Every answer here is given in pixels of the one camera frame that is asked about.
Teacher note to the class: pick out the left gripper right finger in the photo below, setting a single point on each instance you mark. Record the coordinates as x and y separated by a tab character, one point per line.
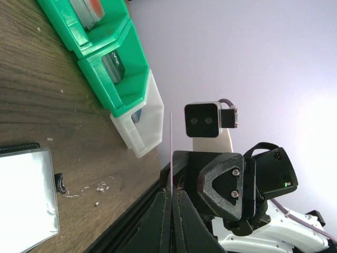
189	232

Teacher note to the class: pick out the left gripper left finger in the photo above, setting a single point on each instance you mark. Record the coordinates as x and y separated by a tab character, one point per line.
154	233

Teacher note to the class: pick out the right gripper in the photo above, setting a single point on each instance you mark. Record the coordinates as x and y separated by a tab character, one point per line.
220	185

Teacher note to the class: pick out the black card holder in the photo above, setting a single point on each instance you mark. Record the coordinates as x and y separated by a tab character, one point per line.
29	188

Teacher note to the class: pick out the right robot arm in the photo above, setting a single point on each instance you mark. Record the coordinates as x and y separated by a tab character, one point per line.
288	231

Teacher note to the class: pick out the blue card stack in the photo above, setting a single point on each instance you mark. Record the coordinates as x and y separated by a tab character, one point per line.
136	116

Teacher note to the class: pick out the dark card stack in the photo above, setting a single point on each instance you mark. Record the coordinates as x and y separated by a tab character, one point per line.
114	66

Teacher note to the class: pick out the red dotted card stack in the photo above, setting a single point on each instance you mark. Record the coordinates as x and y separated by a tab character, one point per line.
89	12

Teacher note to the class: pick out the black aluminium frame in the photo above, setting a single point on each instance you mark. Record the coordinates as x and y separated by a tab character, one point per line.
119	233

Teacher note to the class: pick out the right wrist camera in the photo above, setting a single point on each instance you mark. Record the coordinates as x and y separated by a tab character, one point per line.
207	119

